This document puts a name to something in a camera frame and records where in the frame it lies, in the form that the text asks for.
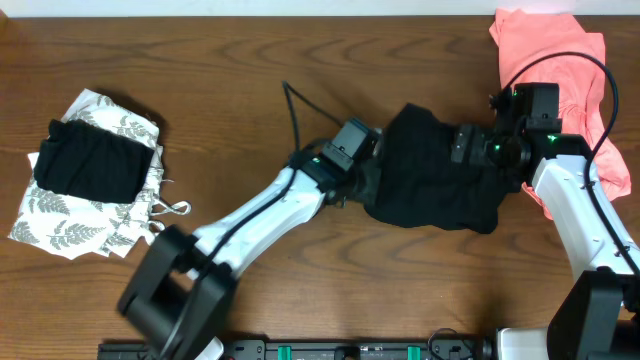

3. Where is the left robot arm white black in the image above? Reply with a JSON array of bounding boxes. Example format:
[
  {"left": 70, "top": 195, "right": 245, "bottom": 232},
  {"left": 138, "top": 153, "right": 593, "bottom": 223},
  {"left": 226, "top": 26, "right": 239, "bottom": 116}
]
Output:
[{"left": 117, "top": 118, "right": 383, "bottom": 359}]

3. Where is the white fern print drawstring bag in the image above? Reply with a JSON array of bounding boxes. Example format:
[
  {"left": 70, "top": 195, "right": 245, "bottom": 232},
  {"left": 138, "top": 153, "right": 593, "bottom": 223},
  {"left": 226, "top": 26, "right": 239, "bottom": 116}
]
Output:
[{"left": 9, "top": 89, "right": 191, "bottom": 260}]

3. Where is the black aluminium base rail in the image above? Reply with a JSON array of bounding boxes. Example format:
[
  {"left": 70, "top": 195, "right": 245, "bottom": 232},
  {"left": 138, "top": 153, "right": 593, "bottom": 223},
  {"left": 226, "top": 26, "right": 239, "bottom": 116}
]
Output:
[{"left": 97, "top": 327, "right": 499, "bottom": 360}]

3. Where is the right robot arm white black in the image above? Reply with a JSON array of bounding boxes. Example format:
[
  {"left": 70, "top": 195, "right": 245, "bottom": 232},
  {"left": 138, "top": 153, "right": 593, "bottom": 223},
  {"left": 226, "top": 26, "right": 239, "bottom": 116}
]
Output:
[{"left": 451, "top": 83, "right": 639, "bottom": 359}]

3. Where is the folded black garment on bag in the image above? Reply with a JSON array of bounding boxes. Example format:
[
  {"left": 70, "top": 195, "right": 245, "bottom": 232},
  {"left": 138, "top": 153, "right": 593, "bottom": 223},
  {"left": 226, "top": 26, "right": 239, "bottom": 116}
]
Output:
[{"left": 34, "top": 120, "right": 153, "bottom": 204}]

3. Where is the salmon pink shirt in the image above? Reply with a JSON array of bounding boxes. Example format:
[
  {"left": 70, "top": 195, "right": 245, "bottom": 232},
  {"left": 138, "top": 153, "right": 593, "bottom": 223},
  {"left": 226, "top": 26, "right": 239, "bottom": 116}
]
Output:
[{"left": 488, "top": 7, "right": 633, "bottom": 221}]

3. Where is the black polo shirt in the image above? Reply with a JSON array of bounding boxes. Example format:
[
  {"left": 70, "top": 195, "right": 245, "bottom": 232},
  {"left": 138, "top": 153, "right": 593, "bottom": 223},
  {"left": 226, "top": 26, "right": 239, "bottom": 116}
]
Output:
[{"left": 365, "top": 103, "right": 519, "bottom": 234}]

